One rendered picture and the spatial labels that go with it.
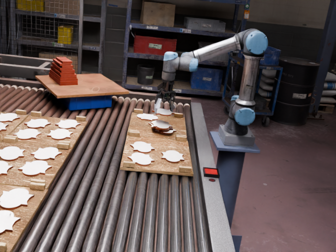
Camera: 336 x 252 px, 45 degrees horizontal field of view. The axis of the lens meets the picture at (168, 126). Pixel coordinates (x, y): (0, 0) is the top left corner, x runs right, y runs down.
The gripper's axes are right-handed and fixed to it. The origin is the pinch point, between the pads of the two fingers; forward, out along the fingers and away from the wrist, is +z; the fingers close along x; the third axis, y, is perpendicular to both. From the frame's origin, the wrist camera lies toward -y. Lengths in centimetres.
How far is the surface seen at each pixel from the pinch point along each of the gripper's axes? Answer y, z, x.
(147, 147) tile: 25.3, 11.0, -17.3
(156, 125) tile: 3.8, 7.2, -4.8
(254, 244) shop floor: 5, 106, 83
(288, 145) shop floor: -161, 106, 241
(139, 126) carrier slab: -6.8, 12.0, -11.5
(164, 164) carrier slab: 44.7, 12.0, -14.9
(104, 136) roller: 2.5, 13.6, -35.1
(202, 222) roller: 92, 14, -17
